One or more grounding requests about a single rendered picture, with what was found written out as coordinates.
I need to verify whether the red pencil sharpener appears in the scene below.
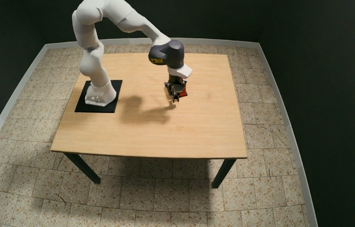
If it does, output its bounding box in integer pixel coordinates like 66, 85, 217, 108
169, 84, 188, 99

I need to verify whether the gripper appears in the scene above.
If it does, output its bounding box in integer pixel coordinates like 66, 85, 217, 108
164, 74, 187, 103

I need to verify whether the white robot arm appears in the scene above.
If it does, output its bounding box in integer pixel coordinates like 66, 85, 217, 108
72, 0, 192, 107

